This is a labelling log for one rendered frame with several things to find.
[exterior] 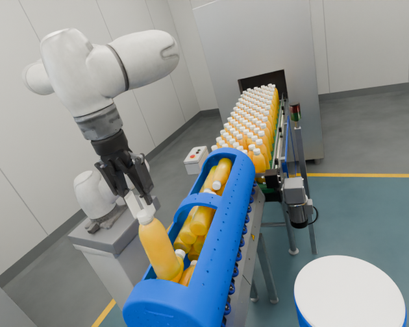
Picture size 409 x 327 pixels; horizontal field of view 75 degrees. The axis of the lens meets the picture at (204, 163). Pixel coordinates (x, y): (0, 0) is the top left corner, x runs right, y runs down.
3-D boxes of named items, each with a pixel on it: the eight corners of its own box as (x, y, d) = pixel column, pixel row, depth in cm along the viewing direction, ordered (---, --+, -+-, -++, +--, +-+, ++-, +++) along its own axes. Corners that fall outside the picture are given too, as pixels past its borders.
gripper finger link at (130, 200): (126, 197, 66) (123, 197, 67) (136, 218, 69) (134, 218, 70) (132, 190, 69) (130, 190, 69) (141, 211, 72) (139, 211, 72)
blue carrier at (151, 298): (136, 347, 86) (108, 292, 72) (208, 189, 158) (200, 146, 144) (221, 370, 77) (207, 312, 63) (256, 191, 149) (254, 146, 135)
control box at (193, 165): (187, 174, 175) (183, 161, 171) (197, 159, 191) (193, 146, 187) (202, 173, 171) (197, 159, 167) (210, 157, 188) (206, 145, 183)
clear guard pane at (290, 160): (295, 221, 187) (285, 162, 166) (295, 164, 251) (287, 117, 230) (295, 221, 187) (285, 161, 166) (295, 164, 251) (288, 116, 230)
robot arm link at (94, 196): (84, 213, 144) (62, 180, 134) (114, 194, 152) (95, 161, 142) (92, 224, 131) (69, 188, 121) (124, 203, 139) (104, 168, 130)
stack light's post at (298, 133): (311, 254, 214) (294, 129, 166) (311, 250, 217) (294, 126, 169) (317, 254, 212) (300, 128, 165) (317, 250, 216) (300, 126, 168)
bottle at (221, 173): (219, 156, 137) (210, 176, 122) (232, 159, 135) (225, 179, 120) (218, 168, 141) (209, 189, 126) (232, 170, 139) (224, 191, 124)
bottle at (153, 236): (179, 258, 80) (159, 207, 73) (181, 276, 74) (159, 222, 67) (156, 266, 80) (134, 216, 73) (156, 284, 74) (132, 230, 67)
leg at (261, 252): (269, 303, 188) (252, 239, 160) (270, 296, 192) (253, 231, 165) (278, 304, 186) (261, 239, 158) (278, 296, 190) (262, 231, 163)
